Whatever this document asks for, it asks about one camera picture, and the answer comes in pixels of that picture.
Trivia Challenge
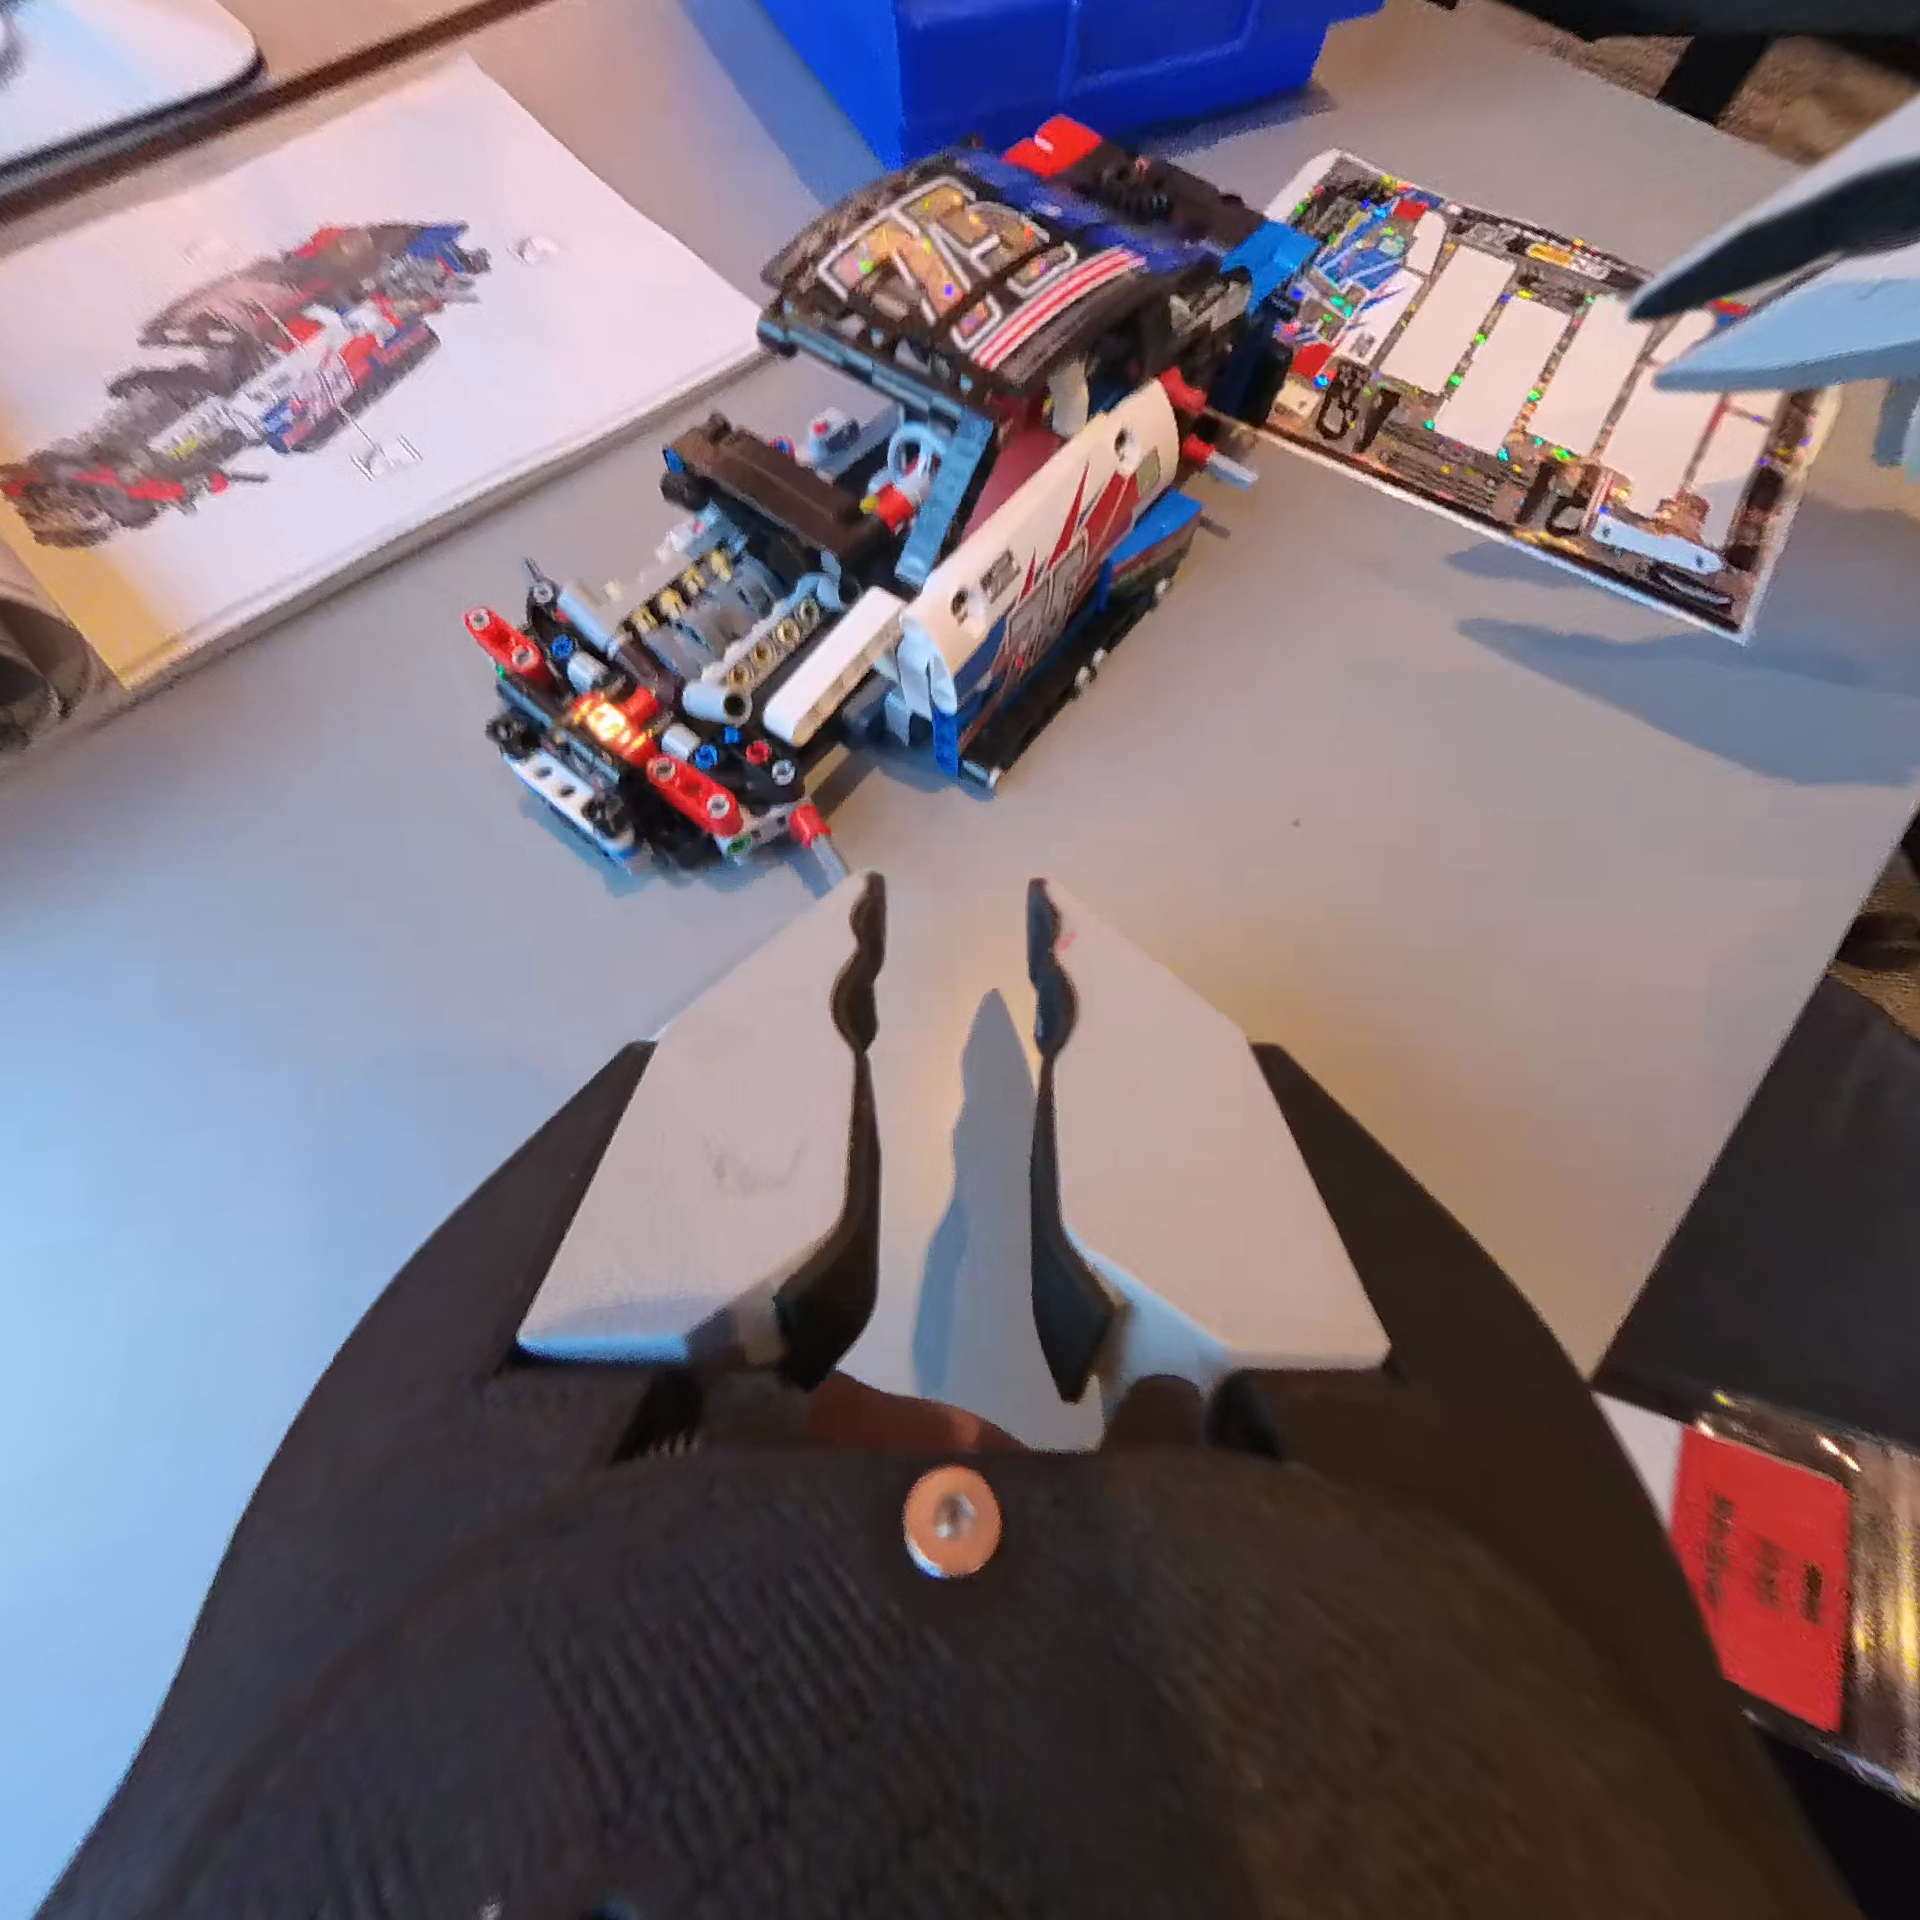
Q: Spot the toy brick race car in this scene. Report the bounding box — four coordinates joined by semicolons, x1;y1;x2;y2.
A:
462;117;1308;893

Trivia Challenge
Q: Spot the red card in clear sleeve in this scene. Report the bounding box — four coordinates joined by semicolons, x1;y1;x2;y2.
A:
1591;1388;1920;1801

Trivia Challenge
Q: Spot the open instruction booklet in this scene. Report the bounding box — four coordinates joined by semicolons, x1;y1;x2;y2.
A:
0;53;770;760

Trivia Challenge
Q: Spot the grey desk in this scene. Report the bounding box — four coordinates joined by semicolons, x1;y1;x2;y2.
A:
0;0;1920;1907

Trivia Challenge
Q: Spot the holographic sticker sheet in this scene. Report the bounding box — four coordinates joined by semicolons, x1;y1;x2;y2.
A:
1258;147;1844;646

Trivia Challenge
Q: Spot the blue plastic bin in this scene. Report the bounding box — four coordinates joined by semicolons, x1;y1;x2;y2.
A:
758;0;1390;170

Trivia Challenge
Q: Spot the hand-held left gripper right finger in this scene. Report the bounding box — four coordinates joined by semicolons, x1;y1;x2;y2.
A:
1024;877;1395;1409

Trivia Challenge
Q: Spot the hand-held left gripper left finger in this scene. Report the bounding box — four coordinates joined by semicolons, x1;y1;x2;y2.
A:
514;874;890;1395

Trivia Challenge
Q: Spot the instruction sheet on stand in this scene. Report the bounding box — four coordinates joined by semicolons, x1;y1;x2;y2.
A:
0;0;271;178

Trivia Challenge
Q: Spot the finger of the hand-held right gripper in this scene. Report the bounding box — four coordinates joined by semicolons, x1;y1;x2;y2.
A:
1656;244;1920;397
1627;112;1920;325

